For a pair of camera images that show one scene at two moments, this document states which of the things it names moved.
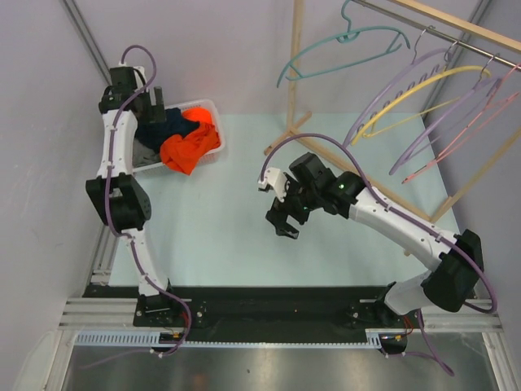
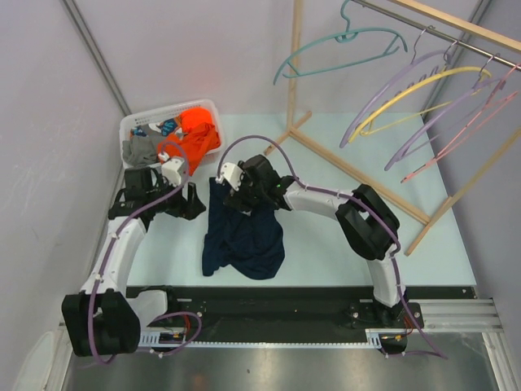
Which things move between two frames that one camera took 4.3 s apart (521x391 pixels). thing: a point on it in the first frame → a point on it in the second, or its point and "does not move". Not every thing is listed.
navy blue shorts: (174, 124) → (252, 243)
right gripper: (277, 213) → (236, 198)
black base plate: (262, 312) does not move
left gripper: (154, 114) → (190, 208)
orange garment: (183, 153) does not move
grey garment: (143, 155) does not move
